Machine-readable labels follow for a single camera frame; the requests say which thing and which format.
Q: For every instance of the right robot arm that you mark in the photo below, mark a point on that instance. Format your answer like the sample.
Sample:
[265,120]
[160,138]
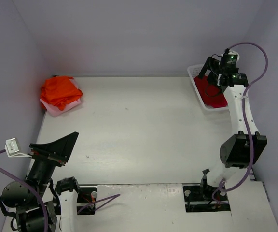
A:
[243,148]

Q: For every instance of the white plastic basket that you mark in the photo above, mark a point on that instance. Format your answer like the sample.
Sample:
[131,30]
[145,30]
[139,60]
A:
[193,71]

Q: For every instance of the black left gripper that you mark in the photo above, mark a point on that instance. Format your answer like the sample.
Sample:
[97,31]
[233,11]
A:
[48,155]

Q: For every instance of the orange folded t shirt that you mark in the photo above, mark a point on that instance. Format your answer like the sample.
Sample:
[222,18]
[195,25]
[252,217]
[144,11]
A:
[60,91]

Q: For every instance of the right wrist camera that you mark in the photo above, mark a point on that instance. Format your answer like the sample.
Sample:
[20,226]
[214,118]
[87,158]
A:
[232,53]

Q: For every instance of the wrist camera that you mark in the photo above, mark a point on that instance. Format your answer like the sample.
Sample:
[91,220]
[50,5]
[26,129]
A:
[13,149]
[232,53]

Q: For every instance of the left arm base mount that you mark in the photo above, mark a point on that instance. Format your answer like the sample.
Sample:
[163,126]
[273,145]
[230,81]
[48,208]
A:
[87,195]

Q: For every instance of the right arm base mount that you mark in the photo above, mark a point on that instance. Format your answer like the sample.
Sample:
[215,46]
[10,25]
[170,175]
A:
[198,197]

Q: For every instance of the pink folded t shirt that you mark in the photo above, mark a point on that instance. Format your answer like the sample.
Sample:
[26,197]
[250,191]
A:
[53,111]

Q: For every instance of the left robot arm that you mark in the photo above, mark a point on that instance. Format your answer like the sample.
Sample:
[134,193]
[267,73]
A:
[34,201]

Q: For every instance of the red t shirt in basket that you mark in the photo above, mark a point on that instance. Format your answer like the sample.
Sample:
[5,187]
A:
[210,95]

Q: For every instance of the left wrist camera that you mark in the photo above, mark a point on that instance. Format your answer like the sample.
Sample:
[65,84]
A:
[13,149]

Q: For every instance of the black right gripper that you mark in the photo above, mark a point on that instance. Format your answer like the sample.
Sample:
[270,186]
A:
[213,68]

